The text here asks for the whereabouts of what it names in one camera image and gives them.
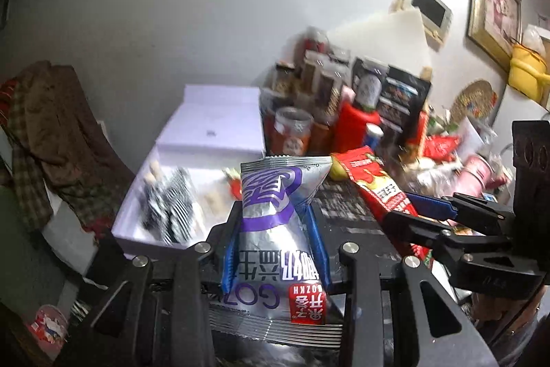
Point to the white foam board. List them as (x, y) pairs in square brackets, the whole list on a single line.
[(386, 34)]

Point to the round woven mat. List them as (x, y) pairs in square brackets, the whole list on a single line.
[(472, 102)]

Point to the blue white tube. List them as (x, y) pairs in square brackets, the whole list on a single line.
[(373, 137)]

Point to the yellow plastic container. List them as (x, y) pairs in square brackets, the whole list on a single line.
[(528, 70)]

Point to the red foil packet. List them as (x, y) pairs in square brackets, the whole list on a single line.
[(440, 147)]

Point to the small glass jar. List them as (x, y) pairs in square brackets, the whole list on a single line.
[(283, 81)]

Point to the red printed round tin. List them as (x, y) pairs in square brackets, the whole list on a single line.
[(47, 324)]

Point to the plaid cloth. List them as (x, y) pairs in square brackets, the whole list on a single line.
[(25, 178)]

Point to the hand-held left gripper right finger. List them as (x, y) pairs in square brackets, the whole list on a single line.
[(320, 259)]

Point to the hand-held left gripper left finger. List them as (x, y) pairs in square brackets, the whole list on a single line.
[(227, 264)]

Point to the brown cloth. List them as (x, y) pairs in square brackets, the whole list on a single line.
[(64, 122)]

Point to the brown label plastic jar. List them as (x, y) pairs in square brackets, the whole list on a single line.
[(313, 74)]

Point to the clear plastic bag white filling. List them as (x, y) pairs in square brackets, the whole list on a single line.
[(212, 199)]

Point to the orange label plastic jar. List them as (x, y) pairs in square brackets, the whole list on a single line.
[(292, 135)]

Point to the black white checkered cloth doll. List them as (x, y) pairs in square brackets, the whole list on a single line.
[(172, 208)]

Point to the brown filled plastic jar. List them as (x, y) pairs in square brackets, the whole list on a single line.
[(320, 137)]

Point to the red canister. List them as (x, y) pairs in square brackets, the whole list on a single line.
[(352, 126)]

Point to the plastic jar with beans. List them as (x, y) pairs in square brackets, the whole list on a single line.
[(335, 92)]

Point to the long red snack packet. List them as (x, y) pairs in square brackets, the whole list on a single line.
[(374, 182)]

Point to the white gift box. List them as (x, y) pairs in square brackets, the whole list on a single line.
[(206, 113)]

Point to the dark label jar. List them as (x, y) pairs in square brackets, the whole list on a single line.
[(369, 89)]

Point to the yellow lemon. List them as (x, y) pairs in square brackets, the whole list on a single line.
[(337, 173)]

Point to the silver purple snack packet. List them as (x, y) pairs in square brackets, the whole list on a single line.
[(266, 221)]

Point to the black printed pouch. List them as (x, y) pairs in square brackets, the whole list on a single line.
[(404, 96)]

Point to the pink paper cup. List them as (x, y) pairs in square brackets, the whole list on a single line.
[(479, 173)]

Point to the wall intercom panel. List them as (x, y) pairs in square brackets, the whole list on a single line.
[(429, 10)]

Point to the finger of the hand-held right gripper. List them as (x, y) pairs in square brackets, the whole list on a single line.
[(412, 229), (429, 205)]

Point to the framed picture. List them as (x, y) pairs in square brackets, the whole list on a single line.
[(494, 1)]

